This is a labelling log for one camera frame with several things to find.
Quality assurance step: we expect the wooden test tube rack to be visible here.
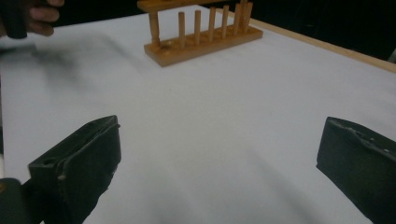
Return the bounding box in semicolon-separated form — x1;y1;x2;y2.
136;0;264;68

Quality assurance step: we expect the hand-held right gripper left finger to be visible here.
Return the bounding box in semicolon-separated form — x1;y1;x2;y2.
28;115;122;224

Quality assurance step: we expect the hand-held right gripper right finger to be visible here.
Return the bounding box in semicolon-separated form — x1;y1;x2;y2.
316;116;396;224

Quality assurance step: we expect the white table mat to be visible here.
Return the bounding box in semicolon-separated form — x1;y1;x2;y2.
0;4;396;224

